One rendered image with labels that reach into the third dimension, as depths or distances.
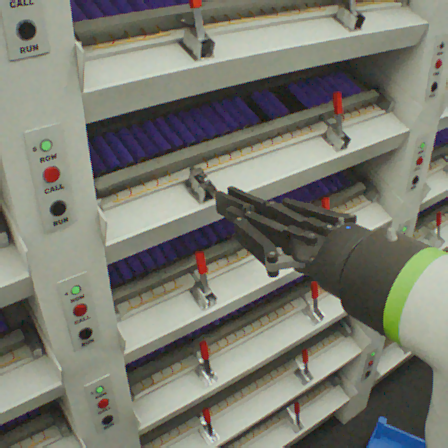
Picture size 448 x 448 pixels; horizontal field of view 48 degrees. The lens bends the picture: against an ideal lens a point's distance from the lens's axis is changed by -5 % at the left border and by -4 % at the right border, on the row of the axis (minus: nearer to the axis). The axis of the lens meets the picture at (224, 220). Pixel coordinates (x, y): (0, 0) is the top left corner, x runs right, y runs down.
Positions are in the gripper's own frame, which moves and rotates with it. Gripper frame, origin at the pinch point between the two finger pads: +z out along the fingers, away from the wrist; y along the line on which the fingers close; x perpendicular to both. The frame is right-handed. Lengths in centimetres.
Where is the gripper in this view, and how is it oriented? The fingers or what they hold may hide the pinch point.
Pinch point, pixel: (240, 207)
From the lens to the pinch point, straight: 64.9
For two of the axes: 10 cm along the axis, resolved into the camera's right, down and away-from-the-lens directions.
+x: -0.9, -8.9, -4.5
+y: 8.1, -3.3, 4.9
